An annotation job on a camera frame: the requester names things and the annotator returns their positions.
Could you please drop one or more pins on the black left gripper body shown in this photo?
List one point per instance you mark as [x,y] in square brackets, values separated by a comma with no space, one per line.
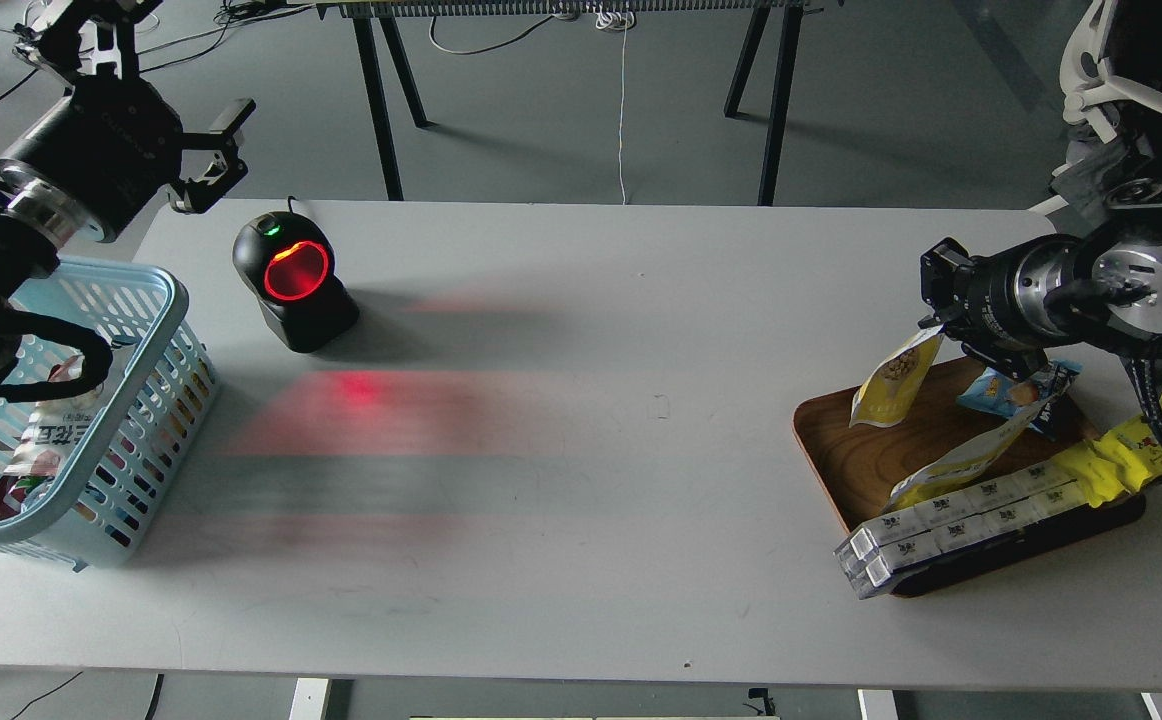
[109,145]

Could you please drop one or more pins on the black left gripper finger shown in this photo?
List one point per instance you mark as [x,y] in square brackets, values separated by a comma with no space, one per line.
[78,42]
[226,170]

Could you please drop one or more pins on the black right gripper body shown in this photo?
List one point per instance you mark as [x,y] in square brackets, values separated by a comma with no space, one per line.
[995,306]

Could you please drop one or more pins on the yellow nut snack pouch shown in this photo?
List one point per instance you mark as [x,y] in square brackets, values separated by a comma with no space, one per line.
[886,397]

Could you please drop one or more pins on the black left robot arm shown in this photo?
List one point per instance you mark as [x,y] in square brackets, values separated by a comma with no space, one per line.
[43,357]

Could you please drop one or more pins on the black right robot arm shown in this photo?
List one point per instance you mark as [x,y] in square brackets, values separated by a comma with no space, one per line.
[1103,290]

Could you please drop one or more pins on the blue snack bag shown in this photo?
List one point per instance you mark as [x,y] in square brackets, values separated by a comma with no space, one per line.
[997,394]

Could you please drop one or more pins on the yellow cartoon snack bag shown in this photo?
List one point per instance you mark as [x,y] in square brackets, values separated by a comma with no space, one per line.
[1120,463]

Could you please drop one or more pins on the white boxed snack pack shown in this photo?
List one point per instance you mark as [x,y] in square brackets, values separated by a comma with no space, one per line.
[899,545]

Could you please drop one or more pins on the light blue plastic basket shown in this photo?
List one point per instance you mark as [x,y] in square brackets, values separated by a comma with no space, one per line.
[82,477]

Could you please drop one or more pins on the red white snack bag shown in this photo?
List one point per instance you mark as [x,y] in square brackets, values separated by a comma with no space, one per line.
[55,428]

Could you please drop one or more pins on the black barcode scanner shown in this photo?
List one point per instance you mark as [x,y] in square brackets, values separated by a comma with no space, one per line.
[289,264]

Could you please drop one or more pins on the yellow white flat pouch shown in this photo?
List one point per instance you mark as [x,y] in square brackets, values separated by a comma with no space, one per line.
[967,461]

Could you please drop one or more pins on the black trestle table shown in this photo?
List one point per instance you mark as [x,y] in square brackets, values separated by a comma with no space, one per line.
[684,108]

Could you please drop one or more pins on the brown wooden tray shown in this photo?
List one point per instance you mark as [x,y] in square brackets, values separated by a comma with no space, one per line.
[859,466]

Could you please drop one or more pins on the white office chair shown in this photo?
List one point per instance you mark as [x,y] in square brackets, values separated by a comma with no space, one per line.
[1111,79]

